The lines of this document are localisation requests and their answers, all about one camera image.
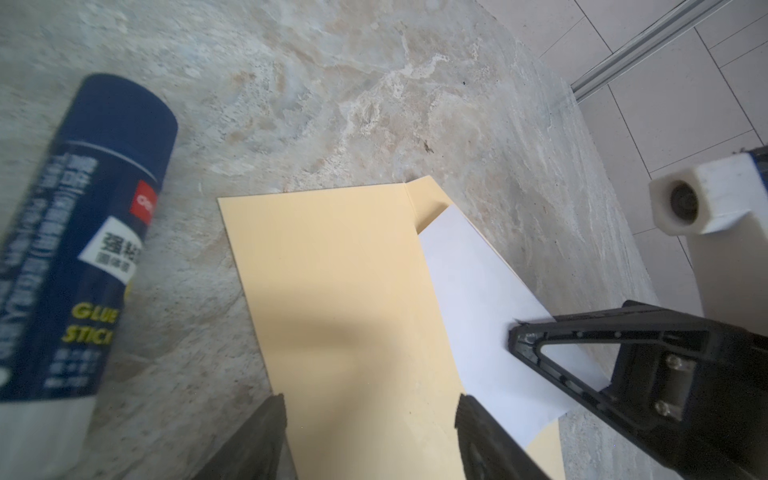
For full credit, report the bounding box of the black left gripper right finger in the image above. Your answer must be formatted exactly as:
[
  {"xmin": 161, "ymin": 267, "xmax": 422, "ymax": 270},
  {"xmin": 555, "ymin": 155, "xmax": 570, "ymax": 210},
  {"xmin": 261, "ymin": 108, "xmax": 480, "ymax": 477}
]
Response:
[{"xmin": 454, "ymin": 394, "xmax": 549, "ymax": 480}]

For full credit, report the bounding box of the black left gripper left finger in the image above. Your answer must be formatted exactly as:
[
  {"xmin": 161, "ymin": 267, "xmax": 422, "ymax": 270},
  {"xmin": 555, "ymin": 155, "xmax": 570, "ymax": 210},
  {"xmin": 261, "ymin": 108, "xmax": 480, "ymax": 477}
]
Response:
[{"xmin": 193, "ymin": 394, "xmax": 287, "ymax": 480}]

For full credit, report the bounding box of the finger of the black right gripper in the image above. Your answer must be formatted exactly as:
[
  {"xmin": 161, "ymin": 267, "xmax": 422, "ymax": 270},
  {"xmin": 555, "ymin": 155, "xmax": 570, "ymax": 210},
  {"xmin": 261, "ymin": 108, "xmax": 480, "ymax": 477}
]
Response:
[{"xmin": 508, "ymin": 300, "xmax": 767, "ymax": 479}]

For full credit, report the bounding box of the yellow paper envelope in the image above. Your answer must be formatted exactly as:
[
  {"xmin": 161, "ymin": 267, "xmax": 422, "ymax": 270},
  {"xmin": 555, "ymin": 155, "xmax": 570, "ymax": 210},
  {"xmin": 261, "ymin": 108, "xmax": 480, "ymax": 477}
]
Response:
[{"xmin": 219, "ymin": 176, "xmax": 564, "ymax": 479}]

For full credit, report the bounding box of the white letter blue border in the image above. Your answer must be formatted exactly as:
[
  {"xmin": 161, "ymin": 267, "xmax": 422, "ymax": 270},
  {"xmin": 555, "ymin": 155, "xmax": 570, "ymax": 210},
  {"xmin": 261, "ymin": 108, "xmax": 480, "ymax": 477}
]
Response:
[{"xmin": 418, "ymin": 206, "xmax": 575, "ymax": 447}]

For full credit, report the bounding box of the blue glue stick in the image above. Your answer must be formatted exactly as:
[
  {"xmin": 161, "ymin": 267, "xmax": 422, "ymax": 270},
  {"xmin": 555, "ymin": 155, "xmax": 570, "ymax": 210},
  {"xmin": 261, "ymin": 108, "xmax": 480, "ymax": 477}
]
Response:
[{"xmin": 1, "ymin": 73, "xmax": 178, "ymax": 479}]

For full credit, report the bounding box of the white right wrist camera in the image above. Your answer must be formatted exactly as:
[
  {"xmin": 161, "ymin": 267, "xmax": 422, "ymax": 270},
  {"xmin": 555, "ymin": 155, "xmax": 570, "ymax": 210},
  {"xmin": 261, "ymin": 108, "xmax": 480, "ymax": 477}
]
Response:
[{"xmin": 649, "ymin": 146, "xmax": 767, "ymax": 336}]

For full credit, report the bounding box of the aluminium corner post right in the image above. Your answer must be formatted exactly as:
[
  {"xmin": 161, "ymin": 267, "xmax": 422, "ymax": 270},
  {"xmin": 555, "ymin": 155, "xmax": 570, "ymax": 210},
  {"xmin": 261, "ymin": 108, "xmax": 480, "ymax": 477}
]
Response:
[{"xmin": 571, "ymin": 0, "xmax": 730, "ymax": 102}]

